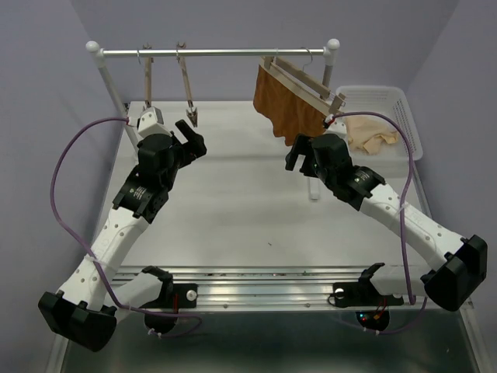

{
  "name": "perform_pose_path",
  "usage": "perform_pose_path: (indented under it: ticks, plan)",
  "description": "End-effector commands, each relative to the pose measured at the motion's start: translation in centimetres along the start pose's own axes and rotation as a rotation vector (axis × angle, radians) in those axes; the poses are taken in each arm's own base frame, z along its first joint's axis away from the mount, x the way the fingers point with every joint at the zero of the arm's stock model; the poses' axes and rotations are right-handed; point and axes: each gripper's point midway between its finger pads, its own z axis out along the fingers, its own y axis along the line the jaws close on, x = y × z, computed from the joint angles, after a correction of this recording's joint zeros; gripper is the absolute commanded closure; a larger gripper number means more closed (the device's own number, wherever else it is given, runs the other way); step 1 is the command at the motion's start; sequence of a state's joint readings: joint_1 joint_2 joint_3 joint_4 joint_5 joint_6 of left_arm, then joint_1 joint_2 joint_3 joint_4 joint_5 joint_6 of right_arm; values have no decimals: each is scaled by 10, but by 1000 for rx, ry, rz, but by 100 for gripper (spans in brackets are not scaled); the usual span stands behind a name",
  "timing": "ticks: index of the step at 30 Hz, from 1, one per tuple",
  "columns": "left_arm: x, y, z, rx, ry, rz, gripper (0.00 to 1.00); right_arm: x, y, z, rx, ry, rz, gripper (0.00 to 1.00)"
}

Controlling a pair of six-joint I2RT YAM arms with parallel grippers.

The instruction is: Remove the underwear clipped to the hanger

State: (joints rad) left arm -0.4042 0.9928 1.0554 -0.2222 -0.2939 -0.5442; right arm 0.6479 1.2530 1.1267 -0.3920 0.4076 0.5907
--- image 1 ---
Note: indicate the brown underwear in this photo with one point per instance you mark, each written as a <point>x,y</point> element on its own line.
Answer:
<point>289,114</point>

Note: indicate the white metal clothes rack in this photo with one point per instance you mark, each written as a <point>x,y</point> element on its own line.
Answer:
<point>100,55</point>

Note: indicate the beige cloth in basket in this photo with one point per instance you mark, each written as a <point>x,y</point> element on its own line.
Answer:
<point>368,136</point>

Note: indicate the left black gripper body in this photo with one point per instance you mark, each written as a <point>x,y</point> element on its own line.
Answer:
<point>187,152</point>

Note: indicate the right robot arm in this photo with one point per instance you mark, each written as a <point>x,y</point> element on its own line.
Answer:
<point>455,265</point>

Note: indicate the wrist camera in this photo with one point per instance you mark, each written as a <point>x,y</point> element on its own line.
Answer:
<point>149,121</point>
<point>335,126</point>

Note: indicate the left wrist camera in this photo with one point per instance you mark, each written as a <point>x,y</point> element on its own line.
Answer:
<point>149,121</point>

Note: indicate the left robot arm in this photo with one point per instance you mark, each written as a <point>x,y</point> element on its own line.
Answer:
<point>85,309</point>

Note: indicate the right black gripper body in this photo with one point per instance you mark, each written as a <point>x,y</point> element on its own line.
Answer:
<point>316,163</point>

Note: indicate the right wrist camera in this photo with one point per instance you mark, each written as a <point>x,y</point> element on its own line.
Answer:
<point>335,126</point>

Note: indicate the white plastic basket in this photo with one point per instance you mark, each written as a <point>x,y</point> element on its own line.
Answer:
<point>391,102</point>

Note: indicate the beige clip hanger with underwear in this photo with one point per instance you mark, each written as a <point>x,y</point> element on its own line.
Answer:
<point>304,86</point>

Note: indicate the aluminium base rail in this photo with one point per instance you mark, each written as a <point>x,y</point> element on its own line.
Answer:
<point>268,289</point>

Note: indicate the far left beige hanger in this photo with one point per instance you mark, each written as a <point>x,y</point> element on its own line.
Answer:
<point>146,63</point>

